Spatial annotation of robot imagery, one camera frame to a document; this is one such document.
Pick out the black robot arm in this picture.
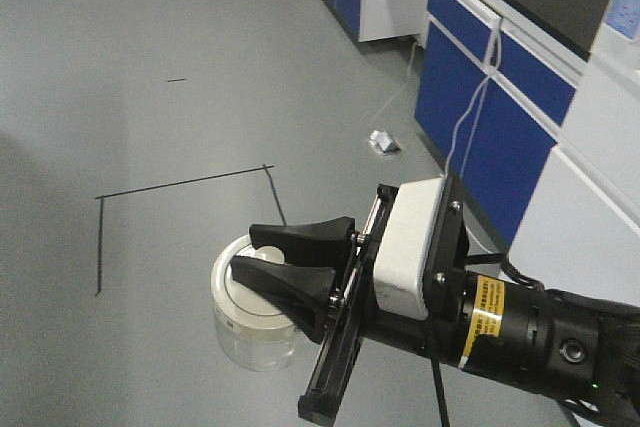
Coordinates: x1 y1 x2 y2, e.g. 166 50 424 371
230 176 639 426

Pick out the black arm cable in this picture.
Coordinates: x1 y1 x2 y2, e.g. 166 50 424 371
427 316 454 427

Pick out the white hanging cord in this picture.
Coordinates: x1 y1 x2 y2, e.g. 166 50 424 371
444 21 503 183

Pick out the crumpled paper scrap near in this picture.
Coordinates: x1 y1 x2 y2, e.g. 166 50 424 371
369 129 401 156

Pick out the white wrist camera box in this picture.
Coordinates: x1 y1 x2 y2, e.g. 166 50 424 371
373 177 445 320

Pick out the blue lab cabinet right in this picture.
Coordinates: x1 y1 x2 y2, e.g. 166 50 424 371
415 0 639 304

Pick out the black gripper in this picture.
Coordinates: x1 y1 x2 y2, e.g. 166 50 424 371
230 174 469 422

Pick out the glass jar with beige lid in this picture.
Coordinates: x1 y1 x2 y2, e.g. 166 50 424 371
210 235 302 372

